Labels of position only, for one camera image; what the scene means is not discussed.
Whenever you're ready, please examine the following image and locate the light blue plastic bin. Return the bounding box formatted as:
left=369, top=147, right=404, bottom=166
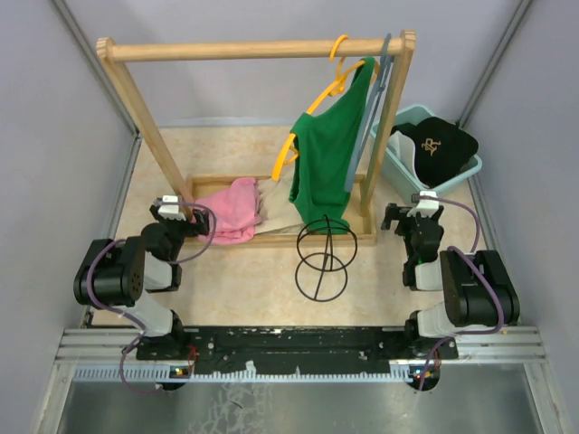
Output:
left=381, top=104, right=482, bottom=203

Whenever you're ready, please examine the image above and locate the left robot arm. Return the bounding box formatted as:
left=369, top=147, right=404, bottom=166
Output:
left=73, top=195, right=217, bottom=360

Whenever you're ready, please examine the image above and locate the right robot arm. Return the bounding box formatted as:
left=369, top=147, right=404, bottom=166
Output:
left=381, top=203, right=520, bottom=358

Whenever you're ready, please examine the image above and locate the grey-blue clothes hanger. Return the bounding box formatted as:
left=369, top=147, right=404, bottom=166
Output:
left=344, top=33, right=393, bottom=193

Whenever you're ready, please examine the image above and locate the green tank top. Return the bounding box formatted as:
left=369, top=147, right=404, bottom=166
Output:
left=289, top=57, right=376, bottom=225

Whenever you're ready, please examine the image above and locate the black cap in bin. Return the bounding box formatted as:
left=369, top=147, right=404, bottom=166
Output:
left=391, top=123, right=416, bottom=136

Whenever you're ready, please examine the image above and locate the black cap gold logo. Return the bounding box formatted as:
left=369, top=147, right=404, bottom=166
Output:
left=409, top=117, right=479, bottom=187

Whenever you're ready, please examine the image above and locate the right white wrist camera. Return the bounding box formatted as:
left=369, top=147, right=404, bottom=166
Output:
left=410, top=191, right=439, bottom=217

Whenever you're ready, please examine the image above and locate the pink folded cloth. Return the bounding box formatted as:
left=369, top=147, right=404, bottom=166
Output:
left=196, top=177, right=261, bottom=245

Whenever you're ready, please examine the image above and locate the white cap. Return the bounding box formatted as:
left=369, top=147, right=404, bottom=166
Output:
left=388, top=131, right=428, bottom=190

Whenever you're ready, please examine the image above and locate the yellow clothes hanger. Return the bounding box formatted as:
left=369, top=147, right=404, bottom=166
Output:
left=271, top=34, right=365, bottom=182

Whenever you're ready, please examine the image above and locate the beige folded cloth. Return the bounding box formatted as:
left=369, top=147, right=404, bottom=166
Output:
left=255, top=173, right=305, bottom=234

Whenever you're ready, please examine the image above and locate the black wire hat stand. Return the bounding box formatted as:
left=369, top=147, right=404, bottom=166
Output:
left=294, top=214, right=358, bottom=303

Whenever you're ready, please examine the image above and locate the wooden clothes rack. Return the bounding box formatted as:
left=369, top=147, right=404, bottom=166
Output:
left=96, top=30, right=416, bottom=246

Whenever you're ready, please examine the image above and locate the aluminium rail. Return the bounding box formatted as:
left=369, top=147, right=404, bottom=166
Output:
left=55, top=325, right=546, bottom=391

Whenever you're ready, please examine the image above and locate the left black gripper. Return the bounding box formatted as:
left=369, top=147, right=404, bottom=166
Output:
left=151, top=207, right=209, bottom=261

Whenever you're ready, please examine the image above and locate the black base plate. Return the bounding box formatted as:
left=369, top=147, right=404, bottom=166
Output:
left=137, top=326, right=437, bottom=375

